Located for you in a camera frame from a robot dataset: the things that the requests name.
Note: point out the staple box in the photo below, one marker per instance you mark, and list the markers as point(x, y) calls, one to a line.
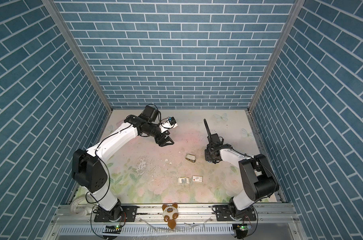
point(197, 179)

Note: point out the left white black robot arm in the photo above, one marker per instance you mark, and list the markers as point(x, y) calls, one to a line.
point(89, 167)

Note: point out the beige mini stapler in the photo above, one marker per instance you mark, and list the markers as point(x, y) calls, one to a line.
point(190, 158)

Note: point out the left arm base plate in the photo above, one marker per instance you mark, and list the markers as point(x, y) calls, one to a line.
point(117, 214)

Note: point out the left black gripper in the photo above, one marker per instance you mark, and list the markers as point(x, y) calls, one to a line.
point(164, 142)

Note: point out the staple box tray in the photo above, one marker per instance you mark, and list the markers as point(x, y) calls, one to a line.
point(183, 180)

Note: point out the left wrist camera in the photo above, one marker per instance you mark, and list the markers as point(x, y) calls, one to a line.
point(170, 123)

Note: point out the aluminium front rail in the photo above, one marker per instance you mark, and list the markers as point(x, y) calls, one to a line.
point(282, 213)

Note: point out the panda plush toy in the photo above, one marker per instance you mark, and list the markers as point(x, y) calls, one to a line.
point(170, 214)

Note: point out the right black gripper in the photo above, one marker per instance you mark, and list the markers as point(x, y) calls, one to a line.
point(207, 157)

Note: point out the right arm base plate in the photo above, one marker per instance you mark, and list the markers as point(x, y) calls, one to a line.
point(222, 211)

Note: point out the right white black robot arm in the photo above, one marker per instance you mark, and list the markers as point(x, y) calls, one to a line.
point(257, 177)

